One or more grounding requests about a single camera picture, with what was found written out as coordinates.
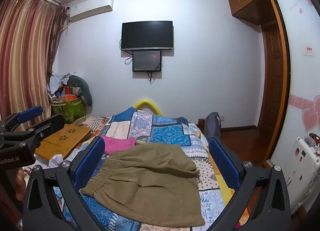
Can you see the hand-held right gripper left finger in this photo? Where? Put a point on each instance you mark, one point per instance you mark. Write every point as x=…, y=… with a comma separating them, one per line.
x=90, y=161

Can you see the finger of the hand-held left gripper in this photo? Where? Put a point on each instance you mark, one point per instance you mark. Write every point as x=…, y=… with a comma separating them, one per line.
x=50, y=124
x=30, y=113

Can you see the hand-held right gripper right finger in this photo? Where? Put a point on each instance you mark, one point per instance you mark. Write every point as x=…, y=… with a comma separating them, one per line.
x=222, y=163

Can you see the khaki pants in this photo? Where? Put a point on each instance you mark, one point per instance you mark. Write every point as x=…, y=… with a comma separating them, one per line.
x=150, y=183

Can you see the person's left hand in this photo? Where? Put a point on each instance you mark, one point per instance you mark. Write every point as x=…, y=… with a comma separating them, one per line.
x=19, y=183

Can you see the wooden lap desk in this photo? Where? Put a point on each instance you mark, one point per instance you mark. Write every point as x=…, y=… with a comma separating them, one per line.
x=62, y=138

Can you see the green storage bag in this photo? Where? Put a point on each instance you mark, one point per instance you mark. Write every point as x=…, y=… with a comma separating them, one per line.
x=72, y=108

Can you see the pink garment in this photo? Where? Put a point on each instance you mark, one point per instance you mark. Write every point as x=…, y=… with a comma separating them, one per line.
x=117, y=143

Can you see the white cloth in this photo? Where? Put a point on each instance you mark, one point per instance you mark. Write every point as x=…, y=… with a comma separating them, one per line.
x=56, y=161

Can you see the orange box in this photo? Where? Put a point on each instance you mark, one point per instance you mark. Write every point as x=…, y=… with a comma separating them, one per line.
x=70, y=93

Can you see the dark grey bag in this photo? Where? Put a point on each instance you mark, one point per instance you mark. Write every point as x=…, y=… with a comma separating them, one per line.
x=212, y=126

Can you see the pile of clothes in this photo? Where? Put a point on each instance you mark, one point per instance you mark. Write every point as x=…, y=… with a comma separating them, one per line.
x=57, y=81

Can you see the grey plush toy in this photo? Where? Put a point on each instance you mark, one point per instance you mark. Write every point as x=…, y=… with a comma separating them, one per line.
x=83, y=88

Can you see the striped curtain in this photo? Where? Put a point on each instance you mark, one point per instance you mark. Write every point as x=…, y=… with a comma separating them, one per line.
x=25, y=53

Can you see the patchwork blanket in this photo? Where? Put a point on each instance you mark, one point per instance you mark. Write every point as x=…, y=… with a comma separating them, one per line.
x=165, y=131

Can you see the white suitcase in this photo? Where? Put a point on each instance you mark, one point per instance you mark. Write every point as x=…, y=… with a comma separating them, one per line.
x=303, y=166

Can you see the yellow foam tube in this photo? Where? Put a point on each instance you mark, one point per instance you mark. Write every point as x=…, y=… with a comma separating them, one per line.
x=150, y=103

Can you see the white heart-print sliding door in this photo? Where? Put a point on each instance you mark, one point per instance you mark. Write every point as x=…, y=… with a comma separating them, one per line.
x=300, y=83

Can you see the white air conditioner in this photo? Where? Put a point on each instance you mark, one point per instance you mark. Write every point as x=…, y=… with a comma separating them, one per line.
x=91, y=7

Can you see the small door sticker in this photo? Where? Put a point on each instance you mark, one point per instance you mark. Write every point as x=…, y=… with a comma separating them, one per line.
x=308, y=50

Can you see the small wall monitor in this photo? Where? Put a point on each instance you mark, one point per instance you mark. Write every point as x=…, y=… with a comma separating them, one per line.
x=147, y=60

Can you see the wall television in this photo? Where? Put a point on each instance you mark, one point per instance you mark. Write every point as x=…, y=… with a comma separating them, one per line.
x=147, y=35

